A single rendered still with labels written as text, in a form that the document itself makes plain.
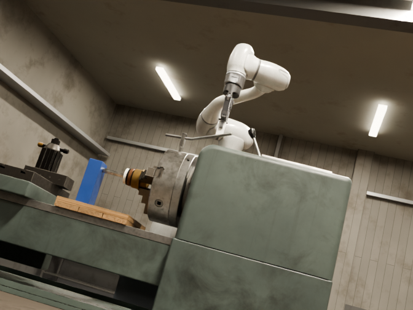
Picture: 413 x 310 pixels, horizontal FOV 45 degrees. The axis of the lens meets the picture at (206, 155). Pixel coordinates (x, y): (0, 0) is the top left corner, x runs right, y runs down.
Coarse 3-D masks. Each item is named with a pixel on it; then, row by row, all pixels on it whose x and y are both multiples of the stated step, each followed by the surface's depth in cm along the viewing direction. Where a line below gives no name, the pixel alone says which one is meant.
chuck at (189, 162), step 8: (184, 160) 203; (192, 160) 204; (184, 168) 200; (192, 168) 209; (184, 176) 198; (176, 184) 197; (184, 184) 199; (176, 192) 196; (176, 200) 197; (176, 208) 198; (168, 216) 201; (176, 216) 199; (176, 224) 204
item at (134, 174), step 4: (128, 172) 212; (132, 172) 213; (136, 172) 212; (140, 172) 212; (128, 176) 212; (132, 176) 211; (136, 176) 211; (128, 180) 212; (132, 180) 211; (136, 180) 211; (128, 184) 213; (132, 184) 212; (136, 184) 211; (140, 184) 212; (144, 184) 211; (148, 184) 217; (136, 188) 213
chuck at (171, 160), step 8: (168, 152) 207; (176, 152) 209; (160, 160) 202; (168, 160) 202; (176, 160) 203; (168, 168) 200; (176, 168) 200; (168, 176) 198; (176, 176) 198; (152, 184) 198; (160, 184) 197; (168, 184) 197; (152, 192) 198; (160, 192) 197; (168, 192) 197; (152, 200) 199; (168, 200) 197; (152, 208) 200; (160, 208) 199; (168, 208) 198; (152, 216) 203; (160, 216) 202; (168, 224) 206
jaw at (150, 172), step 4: (148, 168) 202; (152, 168) 202; (160, 168) 200; (144, 172) 206; (148, 172) 201; (152, 172) 201; (156, 172) 200; (160, 172) 200; (140, 176) 209; (144, 176) 205; (148, 176) 201; (152, 176) 201; (156, 176) 199; (160, 176) 199; (140, 180) 209; (144, 180) 208; (148, 180) 206
